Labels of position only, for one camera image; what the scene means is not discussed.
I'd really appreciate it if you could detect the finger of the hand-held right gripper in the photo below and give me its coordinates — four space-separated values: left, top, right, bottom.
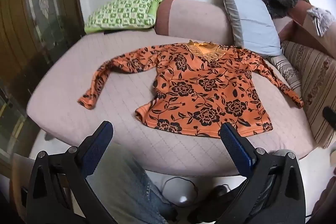
322 106 336 131

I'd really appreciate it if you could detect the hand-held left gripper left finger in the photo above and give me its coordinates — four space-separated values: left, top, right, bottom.
25 121 114 224

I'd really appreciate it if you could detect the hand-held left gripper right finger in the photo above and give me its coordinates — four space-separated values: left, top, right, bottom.
217 123 307 224

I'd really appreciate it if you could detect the orange floral long-sleeve shirt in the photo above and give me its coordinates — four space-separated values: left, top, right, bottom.
77 40 304 139

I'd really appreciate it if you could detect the pink quilted bed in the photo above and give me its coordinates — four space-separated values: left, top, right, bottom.
26 35 319 177

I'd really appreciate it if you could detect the striped floral beige blanket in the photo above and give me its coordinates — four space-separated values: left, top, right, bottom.
265 40 336 149

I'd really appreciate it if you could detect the person's leg in jeans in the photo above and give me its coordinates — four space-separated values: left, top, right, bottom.
87 143 179 224

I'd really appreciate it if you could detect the black shoe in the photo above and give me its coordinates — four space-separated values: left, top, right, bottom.
189 185 238 224

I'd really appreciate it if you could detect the pink and brown quilt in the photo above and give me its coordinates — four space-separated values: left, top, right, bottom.
278 1 336 59

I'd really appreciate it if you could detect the white lace cloth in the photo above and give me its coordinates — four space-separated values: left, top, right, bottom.
307 7 332 37

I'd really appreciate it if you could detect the light blue pillow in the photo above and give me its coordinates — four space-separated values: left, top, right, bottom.
215 0 282 57

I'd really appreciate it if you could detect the pink and brown bolster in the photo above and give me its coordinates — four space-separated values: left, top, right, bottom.
155 0 237 46

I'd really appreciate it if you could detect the green patterned folded blanket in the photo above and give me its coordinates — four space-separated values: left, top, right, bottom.
84 0 163 34

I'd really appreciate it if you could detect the wooden cabinet with glass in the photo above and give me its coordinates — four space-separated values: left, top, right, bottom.
0 0 86 169

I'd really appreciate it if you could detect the black cable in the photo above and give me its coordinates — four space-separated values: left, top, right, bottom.
161 176 200 205

